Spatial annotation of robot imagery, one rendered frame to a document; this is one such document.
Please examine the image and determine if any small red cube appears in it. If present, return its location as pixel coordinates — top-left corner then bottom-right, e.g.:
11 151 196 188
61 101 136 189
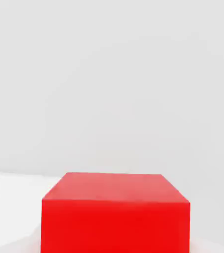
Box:
40 172 191 253

